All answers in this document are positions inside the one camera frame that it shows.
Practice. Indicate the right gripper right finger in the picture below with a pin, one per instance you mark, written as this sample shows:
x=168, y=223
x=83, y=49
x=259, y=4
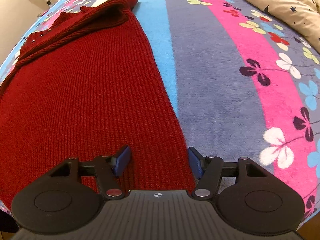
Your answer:
x=209, y=171

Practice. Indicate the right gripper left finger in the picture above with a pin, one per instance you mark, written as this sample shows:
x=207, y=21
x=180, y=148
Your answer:
x=105, y=169

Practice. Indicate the dark red knit sweater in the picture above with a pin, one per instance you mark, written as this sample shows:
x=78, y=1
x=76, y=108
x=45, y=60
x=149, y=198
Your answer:
x=85, y=87

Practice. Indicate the floral striped fleece bed blanket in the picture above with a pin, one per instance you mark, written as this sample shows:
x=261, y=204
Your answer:
x=241, y=82

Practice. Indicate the beige star pattern duvet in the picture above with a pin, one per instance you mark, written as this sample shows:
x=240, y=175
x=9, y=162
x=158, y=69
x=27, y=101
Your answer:
x=300, y=15

